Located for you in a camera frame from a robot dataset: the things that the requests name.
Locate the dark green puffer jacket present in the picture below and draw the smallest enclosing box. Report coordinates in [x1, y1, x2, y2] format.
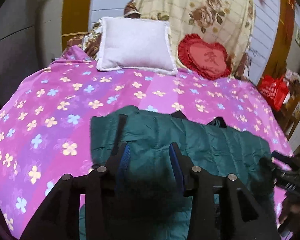
[90, 106, 276, 239]

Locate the person's right hand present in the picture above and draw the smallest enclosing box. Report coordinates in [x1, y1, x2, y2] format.
[279, 197, 300, 232]

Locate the pink floral bed cover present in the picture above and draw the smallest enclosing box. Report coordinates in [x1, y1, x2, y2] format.
[0, 47, 293, 237]

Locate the red gift bag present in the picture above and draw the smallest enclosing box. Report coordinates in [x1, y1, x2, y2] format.
[257, 75, 289, 112]

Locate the wooden side shelf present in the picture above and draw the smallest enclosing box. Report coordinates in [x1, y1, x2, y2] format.
[272, 24, 300, 140]

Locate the red heart-shaped cushion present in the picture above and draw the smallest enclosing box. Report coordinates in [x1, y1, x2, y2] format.
[178, 34, 231, 80]

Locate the brown floral pillow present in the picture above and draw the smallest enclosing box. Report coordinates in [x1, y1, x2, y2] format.
[66, 22, 102, 59]

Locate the white square pillow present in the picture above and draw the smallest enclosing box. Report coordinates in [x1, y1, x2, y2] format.
[96, 17, 178, 76]

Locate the cream floral blanket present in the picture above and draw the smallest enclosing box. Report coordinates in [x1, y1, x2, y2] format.
[123, 0, 255, 75]

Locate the grey wardrobe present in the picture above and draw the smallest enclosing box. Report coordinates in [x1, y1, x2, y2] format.
[0, 0, 63, 106]

